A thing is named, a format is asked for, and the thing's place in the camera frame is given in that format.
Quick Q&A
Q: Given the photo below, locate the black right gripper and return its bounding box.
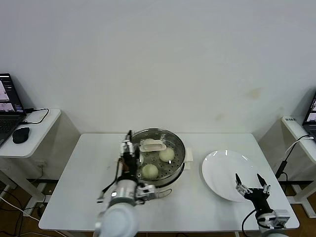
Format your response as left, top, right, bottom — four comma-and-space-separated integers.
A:
235, 173, 274, 212

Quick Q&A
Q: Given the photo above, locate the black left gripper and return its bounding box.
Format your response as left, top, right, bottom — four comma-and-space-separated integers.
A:
120, 130, 141, 178

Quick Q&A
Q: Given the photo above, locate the glass lid with cream handle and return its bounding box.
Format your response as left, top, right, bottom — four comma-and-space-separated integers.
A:
121, 128, 186, 182

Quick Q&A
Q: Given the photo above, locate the black computer mouse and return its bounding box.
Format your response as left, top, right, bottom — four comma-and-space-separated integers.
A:
12, 127, 31, 144

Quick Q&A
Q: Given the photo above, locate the white round plate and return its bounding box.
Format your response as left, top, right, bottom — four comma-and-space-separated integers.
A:
201, 150, 262, 202

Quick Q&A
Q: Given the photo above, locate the cream electric cooker base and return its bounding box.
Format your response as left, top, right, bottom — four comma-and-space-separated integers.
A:
116, 161, 192, 199

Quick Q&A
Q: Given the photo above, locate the white side table with mouse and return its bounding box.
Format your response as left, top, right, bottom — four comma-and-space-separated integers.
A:
0, 108, 62, 210

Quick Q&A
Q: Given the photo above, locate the grey laptop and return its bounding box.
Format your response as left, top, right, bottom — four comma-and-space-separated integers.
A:
301, 90, 316, 143

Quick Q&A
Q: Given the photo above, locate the black laptop with dark screen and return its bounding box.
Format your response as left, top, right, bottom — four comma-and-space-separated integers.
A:
0, 73, 27, 149

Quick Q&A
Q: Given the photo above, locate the black cable with adapter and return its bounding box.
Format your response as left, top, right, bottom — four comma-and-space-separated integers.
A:
275, 140, 311, 196

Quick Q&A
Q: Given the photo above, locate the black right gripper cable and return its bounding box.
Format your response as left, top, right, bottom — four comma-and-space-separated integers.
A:
241, 209, 257, 237

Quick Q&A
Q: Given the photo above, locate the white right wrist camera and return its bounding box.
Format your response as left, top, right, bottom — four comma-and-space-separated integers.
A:
273, 209, 290, 228

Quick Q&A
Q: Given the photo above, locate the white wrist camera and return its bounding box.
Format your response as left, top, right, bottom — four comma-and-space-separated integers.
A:
273, 209, 290, 228
137, 184, 158, 202

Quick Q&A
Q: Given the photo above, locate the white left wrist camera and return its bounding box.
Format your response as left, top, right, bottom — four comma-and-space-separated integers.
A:
137, 184, 158, 202

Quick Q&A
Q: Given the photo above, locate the black laptop cable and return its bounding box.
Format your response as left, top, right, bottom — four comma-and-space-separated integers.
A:
19, 108, 50, 125

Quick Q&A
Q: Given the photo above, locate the black floor cable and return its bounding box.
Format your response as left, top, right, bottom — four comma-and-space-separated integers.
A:
0, 184, 47, 218

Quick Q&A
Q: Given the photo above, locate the white floor cable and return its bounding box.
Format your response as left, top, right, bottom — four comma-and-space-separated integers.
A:
0, 196, 40, 222

